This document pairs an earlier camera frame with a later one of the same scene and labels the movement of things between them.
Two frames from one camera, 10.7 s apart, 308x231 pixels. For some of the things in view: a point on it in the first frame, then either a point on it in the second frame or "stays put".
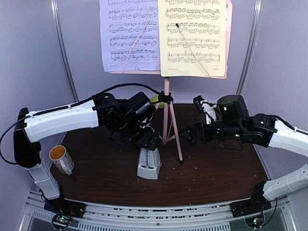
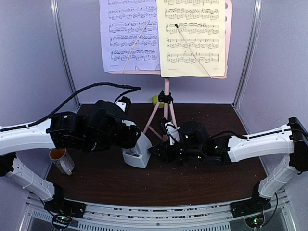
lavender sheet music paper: x=130 y=32 stays put
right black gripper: x=200 y=127 → x=165 y=156
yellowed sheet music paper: x=192 y=38 stays put
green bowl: x=155 y=98 stays put
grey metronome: x=149 y=163 → x=137 y=155
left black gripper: x=144 y=142 → x=130 y=138
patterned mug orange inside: x=62 y=159 stays put
